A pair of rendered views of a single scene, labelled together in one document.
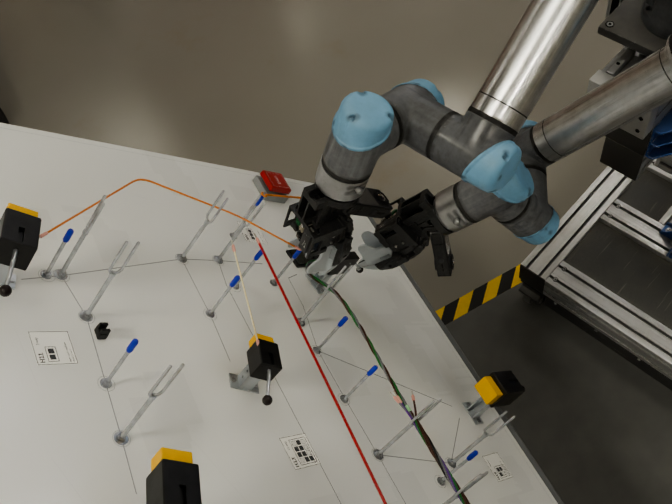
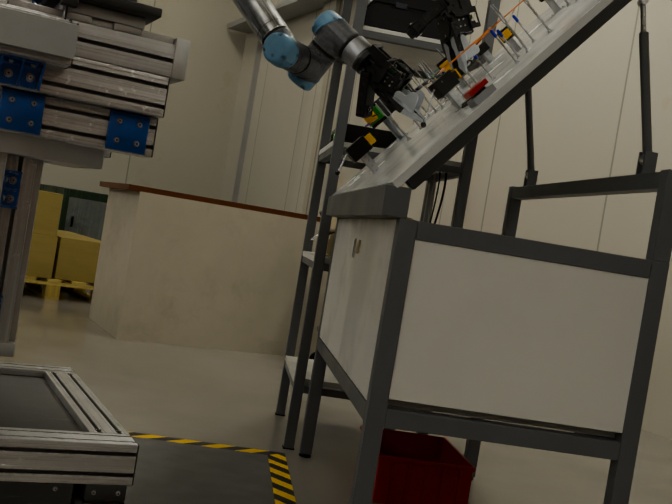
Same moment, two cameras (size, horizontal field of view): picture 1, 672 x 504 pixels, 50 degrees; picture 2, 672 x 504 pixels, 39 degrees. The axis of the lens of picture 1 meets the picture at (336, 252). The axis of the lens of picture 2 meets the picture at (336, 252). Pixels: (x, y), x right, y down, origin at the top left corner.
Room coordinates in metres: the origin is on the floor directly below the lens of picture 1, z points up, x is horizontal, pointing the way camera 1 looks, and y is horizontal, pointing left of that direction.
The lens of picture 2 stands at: (2.95, -0.03, 0.74)
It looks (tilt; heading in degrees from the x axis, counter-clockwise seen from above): 1 degrees down; 184
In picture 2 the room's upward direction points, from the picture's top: 9 degrees clockwise
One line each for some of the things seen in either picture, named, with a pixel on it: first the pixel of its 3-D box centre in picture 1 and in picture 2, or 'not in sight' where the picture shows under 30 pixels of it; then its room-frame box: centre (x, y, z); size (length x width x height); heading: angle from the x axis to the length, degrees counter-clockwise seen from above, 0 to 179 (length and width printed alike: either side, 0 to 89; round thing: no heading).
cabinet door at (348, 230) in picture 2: not in sight; (341, 283); (0.11, -0.20, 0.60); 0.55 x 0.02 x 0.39; 10
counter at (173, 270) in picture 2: not in sight; (296, 281); (-2.94, -0.65, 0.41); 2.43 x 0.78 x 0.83; 120
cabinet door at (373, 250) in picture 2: not in sight; (365, 299); (0.65, -0.10, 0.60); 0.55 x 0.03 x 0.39; 10
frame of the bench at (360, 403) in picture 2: not in sight; (444, 379); (0.32, 0.14, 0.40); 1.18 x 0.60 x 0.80; 10
